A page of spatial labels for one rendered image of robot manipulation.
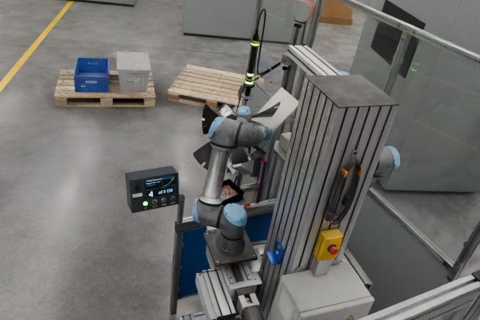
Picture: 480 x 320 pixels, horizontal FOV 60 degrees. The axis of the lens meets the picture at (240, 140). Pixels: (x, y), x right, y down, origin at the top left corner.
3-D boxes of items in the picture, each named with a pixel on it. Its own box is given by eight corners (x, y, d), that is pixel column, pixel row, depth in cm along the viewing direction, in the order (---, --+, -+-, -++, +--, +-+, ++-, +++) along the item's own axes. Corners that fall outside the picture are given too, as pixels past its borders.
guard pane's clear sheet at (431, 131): (249, 74, 411) (266, -34, 358) (455, 265, 225) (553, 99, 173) (248, 74, 410) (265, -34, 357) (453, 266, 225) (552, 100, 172)
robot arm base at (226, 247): (248, 253, 208) (251, 238, 203) (220, 258, 203) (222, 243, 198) (239, 231, 220) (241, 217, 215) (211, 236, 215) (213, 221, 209)
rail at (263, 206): (298, 201, 289) (301, 192, 285) (302, 204, 286) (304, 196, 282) (174, 229, 250) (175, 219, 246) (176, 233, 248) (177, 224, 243)
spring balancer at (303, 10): (292, 18, 307) (288, 19, 301) (296, -4, 298) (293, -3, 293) (312, 23, 301) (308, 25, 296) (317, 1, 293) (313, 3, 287)
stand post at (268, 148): (250, 231, 369) (273, 118, 308) (255, 238, 362) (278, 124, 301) (246, 232, 367) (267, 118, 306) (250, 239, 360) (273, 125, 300)
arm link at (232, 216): (241, 241, 200) (245, 221, 193) (214, 234, 202) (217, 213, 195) (246, 225, 210) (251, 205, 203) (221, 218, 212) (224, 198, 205)
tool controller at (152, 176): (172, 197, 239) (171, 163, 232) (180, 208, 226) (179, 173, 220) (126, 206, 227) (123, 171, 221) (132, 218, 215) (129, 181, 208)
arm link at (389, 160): (323, 203, 230) (368, 141, 189) (346, 199, 235) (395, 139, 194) (331, 222, 223) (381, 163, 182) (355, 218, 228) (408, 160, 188)
